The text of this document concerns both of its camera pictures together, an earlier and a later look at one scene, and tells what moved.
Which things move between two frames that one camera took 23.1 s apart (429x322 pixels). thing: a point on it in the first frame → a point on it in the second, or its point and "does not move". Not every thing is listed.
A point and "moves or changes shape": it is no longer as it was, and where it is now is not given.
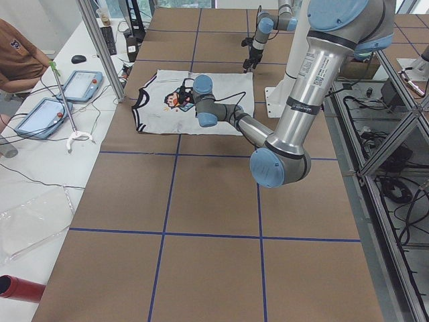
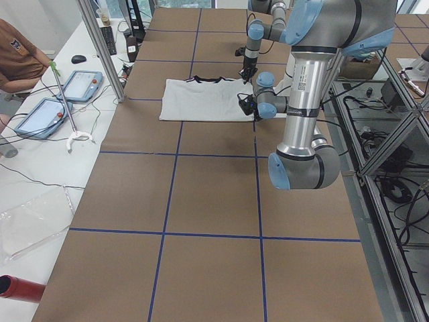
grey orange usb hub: x=127 y=70 does not move
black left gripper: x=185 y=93 → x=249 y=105
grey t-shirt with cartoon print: x=158 y=108 moves or changes shape
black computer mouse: x=77 y=59 does not move
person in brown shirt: x=21 y=63 does not move
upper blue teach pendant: x=81 y=86 does not move
